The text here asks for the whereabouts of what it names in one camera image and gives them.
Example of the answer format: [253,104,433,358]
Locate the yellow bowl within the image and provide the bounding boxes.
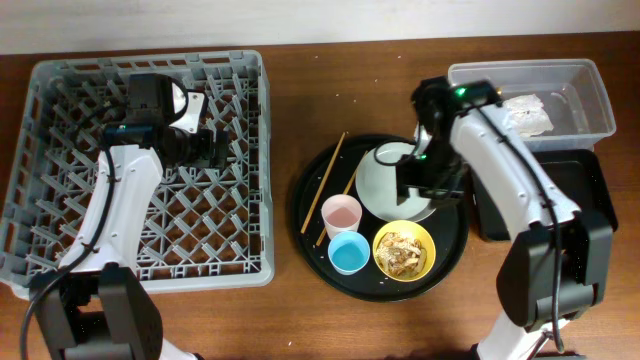
[371,220,437,282]

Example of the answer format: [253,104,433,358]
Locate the food scraps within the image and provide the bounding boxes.
[374,232,427,279]

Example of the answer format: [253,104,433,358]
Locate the white napkin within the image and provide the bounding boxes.
[504,94,554,137]

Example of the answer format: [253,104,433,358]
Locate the pink cup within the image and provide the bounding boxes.
[321,194,363,239]

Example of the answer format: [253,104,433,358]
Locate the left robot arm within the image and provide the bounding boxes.
[19,73,229,359]

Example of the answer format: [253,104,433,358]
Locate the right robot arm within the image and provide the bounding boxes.
[395,76,614,359]

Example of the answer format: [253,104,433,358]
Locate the grey dishwasher rack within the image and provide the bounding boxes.
[1,50,275,298]

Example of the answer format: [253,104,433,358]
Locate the grey ceramic plate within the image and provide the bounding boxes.
[355,151,436,222]

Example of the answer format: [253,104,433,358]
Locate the right wooden chopstick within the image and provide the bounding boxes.
[313,150,369,248]

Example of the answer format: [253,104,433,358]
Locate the wooden chopstick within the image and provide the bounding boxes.
[300,131,348,234]
[313,150,369,248]

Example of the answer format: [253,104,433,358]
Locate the left wooden chopstick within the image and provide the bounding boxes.
[300,131,348,234]

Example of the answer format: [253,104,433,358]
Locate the blue cup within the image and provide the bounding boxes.
[328,231,371,276]

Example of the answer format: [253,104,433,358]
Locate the round black tray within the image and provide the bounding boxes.
[288,134,470,302]

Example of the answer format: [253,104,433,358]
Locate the black rectangular tray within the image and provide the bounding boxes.
[471,149,619,242]

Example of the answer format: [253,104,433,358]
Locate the clear plastic bin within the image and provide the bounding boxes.
[448,59,616,152]

